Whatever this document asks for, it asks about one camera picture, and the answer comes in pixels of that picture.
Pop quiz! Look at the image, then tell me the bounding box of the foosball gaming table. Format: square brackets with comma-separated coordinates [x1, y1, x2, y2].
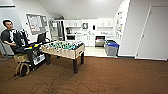
[40, 40, 86, 75]

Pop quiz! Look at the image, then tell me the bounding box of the white sink base cabinet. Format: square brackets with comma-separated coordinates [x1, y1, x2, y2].
[78, 34, 96, 47]

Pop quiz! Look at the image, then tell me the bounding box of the steel paper towel dispenser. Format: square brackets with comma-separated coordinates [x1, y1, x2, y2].
[81, 22, 89, 31]

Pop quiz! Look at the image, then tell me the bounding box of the black soap dispenser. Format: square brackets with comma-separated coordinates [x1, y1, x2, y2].
[92, 24, 97, 31]

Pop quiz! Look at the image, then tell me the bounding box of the grey bin blue lid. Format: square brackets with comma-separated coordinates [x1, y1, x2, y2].
[105, 41, 121, 57]

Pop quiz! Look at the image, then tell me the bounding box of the grey notice board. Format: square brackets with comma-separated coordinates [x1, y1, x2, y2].
[25, 12, 50, 36]

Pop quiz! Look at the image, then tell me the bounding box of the cardboard box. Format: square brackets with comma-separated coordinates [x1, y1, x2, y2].
[12, 53, 30, 65]

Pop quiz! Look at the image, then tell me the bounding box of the brown backpack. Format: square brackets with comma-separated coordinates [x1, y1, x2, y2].
[14, 61, 31, 78]

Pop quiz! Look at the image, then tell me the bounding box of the white room door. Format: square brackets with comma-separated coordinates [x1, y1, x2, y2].
[135, 4, 168, 61]

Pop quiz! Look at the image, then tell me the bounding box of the person in black shirt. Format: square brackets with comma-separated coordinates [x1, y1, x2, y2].
[0, 18, 32, 56]

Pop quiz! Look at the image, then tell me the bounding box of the white wall cabinet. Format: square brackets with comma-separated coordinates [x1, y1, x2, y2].
[96, 18, 115, 29]
[64, 19, 83, 29]

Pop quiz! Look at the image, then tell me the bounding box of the thin black floor cable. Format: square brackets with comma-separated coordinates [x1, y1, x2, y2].
[29, 72, 108, 94]

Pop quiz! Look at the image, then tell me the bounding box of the large colourful wall poster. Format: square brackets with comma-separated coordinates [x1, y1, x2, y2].
[114, 9, 125, 41]

